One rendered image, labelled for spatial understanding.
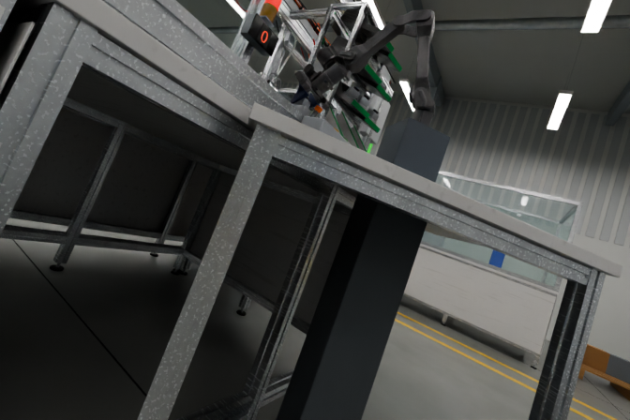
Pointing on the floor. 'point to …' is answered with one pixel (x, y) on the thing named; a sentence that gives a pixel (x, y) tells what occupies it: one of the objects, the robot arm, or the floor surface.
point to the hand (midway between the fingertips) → (302, 99)
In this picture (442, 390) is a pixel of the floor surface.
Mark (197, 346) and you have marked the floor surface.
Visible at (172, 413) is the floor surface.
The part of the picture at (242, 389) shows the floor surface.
